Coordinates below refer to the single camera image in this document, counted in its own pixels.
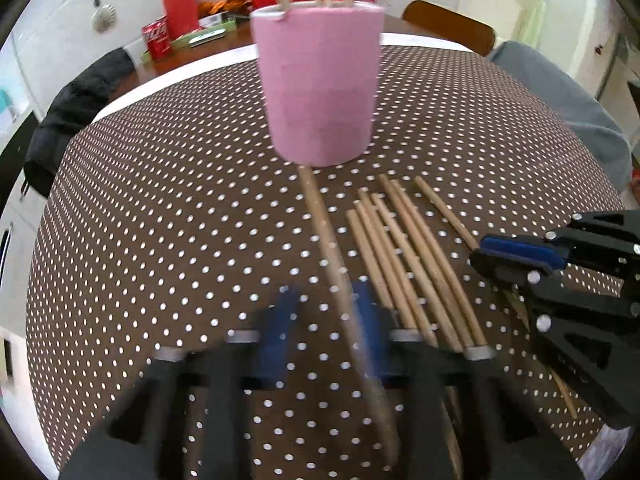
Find chair with grey cover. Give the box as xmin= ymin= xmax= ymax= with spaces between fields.
xmin=487 ymin=40 xmax=633 ymax=196

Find red cola can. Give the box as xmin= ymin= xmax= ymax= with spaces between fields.
xmin=141 ymin=16 xmax=173 ymax=61

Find pink cup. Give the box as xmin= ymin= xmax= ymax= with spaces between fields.
xmin=250 ymin=1 xmax=386 ymax=167

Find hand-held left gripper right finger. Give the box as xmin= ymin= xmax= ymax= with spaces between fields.
xmin=350 ymin=285 xmax=583 ymax=480

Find red box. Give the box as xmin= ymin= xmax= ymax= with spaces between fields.
xmin=161 ymin=0 xmax=201 ymax=41

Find green tray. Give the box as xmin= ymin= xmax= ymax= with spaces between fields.
xmin=170 ymin=14 xmax=251 ymax=50

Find white sideboard cabinet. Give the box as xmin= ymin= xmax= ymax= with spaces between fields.
xmin=0 ymin=87 xmax=46 ymax=391

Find hanging round brush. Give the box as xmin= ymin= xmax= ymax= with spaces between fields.
xmin=92 ymin=0 xmax=118 ymax=35

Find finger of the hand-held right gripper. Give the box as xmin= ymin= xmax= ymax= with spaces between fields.
xmin=479 ymin=211 xmax=640 ymax=281
xmin=469 ymin=251 xmax=640 ymax=431

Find orange snack packets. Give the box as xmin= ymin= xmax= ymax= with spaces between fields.
xmin=197 ymin=0 xmax=251 ymax=18

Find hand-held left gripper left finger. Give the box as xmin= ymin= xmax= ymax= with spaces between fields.
xmin=60 ymin=287 xmax=301 ymax=480

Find wooden chair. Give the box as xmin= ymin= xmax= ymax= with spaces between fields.
xmin=402 ymin=0 xmax=497 ymax=57

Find black jacket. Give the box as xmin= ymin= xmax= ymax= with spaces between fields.
xmin=24 ymin=47 xmax=137 ymax=200

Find wooden dining table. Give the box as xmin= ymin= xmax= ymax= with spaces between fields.
xmin=135 ymin=14 xmax=431 ymax=81

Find white table cloth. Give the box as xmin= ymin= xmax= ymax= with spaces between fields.
xmin=90 ymin=32 xmax=473 ymax=123

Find white flat device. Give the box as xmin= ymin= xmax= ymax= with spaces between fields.
xmin=187 ymin=27 xmax=228 ymax=48

